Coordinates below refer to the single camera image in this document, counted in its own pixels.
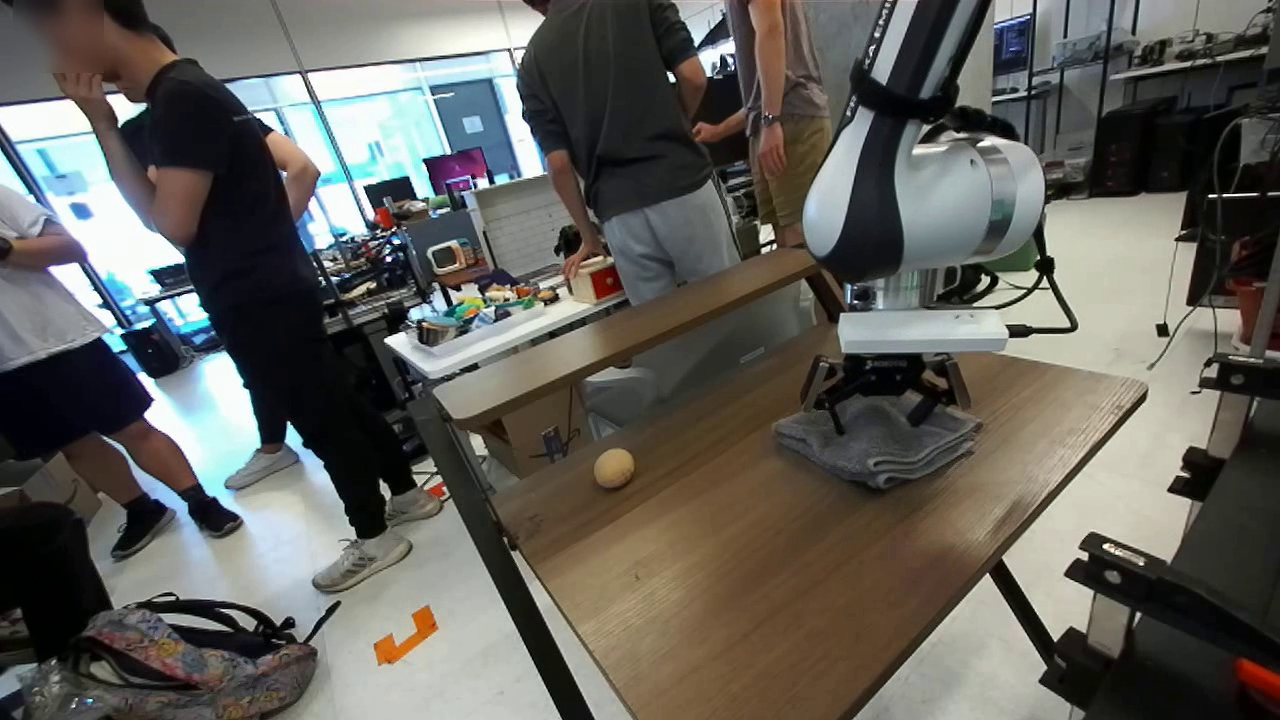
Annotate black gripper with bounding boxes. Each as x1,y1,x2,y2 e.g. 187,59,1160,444
800,356,970,430

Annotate grey towel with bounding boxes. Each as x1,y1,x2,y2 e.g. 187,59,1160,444
771,396,981,492

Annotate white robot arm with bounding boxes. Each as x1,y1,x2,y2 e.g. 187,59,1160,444
806,0,1046,288

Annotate person in khaki pants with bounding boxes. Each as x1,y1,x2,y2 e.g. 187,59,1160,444
691,0,834,247

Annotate beige egg-shaped ball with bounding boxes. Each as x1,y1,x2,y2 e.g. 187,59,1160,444
592,448,636,492

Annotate red box on table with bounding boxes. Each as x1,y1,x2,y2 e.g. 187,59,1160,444
571,258,625,306

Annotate person in grey sweatpants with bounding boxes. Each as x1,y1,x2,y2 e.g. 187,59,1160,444
518,0,806,438

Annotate white table with clutter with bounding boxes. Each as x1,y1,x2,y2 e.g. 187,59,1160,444
386,295,612,379

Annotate black clamp with orange grip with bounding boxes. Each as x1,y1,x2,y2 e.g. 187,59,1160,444
1067,533,1280,720

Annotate orange tape floor marker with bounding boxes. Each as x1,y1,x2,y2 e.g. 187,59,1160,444
372,606,436,663

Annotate person in black shirt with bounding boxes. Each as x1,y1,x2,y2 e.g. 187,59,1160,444
64,0,440,595

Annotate colourful backpack on floor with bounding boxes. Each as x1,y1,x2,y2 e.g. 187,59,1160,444
24,595,336,720

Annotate person in white shirt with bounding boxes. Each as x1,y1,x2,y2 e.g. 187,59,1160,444
0,189,243,562

